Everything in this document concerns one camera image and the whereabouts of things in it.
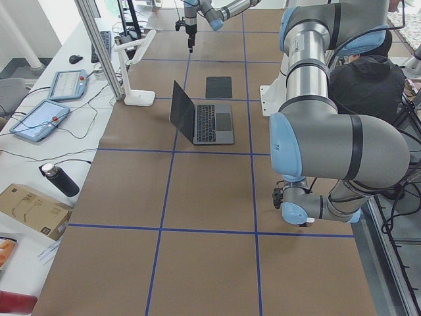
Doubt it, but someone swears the black water bottle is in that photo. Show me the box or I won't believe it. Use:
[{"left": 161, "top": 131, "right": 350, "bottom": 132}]
[{"left": 40, "top": 163, "right": 80, "bottom": 197}]

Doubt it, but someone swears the seated person in black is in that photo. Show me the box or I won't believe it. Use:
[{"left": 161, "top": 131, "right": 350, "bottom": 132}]
[{"left": 329, "top": 30, "right": 405, "bottom": 124}]

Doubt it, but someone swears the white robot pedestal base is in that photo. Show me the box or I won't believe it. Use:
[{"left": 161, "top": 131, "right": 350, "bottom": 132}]
[{"left": 259, "top": 65, "right": 287, "bottom": 117}]

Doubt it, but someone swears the black mouse pad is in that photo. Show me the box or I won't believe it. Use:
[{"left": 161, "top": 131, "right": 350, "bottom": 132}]
[{"left": 205, "top": 76, "right": 232, "bottom": 99}]

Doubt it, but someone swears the black keyboard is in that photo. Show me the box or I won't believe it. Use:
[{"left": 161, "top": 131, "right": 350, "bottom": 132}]
[{"left": 90, "top": 30, "right": 112, "bottom": 64}]

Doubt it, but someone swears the far blue teach pendant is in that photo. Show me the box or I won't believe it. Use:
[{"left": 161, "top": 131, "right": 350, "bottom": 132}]
[{"left": 47, "top": 69, "right": 88, "bottom": 101}]

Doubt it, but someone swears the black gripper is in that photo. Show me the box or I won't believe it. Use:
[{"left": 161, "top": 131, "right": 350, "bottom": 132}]
[
  {"left": 272, "top": 184, "right": 284, "bottom": 209},
  {"left": 175, "top": 18, "right": 197, "bottom": 53}
]

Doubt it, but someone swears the blue teach pendant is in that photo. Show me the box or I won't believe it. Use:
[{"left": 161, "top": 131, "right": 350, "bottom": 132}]
[
  {"left": 9, "top": 99, "right": 70, "bottom": 142},
  {"left": 47, "top": 69, "right": 88, "bottom": 101}
]

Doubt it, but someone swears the black desktop mouse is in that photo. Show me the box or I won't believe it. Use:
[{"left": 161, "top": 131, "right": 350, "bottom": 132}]
[{"left": 68, "top": 55, "right": 83, "bottom": 65}]

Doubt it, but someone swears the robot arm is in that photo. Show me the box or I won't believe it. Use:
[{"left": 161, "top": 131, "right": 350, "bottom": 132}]
[
  {"left": 270, "top": 1, "right": 410, "bottom": 225},
  {"left": 175, "top": 0, "right": 260, "bottom": 53}
]

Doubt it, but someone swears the aluminium frame post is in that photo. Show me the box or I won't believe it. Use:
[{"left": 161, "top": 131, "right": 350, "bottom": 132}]
[{"left": 74, "top": 0, "right": 123, "bottom": 101}]

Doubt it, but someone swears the near blue teach pendant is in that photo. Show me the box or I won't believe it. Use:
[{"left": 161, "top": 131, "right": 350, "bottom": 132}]
[{"left": 9, "top": 99, "right": 70, "bottom": 142}]

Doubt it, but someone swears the white desk lamp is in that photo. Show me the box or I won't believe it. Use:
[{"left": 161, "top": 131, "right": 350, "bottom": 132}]
[{"left": 113, "top": 29, "right": 158, "bottom": 107}]

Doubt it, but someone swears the grey laptop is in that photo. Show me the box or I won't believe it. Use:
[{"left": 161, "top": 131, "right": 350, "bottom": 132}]
[{"left": 170, "top": 82, "right": 234, "bottom": 145}]

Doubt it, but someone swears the cardboard box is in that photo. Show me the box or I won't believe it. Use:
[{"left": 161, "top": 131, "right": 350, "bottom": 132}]
[{"left": 1, "top": 184, "right": 72, "bottom": 240}]

